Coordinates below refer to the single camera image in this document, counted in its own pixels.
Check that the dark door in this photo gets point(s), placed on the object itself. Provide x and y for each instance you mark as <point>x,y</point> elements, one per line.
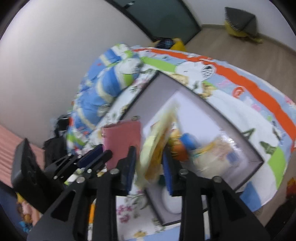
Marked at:
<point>160,19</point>

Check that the black clothing pile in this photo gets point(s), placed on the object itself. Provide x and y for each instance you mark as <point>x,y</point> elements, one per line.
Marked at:
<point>55,147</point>

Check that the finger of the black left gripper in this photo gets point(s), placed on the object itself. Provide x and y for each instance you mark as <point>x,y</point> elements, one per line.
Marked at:
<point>99,162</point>
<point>90,156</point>

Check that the grey storage box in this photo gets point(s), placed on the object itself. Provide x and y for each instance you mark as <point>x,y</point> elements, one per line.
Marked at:
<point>215,146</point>

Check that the pink curtain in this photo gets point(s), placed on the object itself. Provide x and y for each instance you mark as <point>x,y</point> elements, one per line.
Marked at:
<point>8,144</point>

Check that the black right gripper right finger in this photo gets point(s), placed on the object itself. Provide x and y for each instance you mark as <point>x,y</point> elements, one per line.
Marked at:
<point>229,217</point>

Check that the pink wallet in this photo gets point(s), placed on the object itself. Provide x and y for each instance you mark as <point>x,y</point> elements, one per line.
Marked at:
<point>119,137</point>

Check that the grey yellow floor cushion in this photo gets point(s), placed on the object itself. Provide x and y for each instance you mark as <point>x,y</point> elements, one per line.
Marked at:
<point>242,24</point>

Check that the colourful striped quilt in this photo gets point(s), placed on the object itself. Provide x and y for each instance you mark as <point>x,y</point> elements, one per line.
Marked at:
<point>262,114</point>

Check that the floral white blanket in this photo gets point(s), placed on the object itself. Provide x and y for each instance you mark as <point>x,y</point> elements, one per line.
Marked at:
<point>118,182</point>

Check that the yellow snack packet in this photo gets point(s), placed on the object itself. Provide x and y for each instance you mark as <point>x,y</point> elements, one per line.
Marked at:
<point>148,167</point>

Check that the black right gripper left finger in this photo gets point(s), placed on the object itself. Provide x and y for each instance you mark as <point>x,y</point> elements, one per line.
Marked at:
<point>68,217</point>

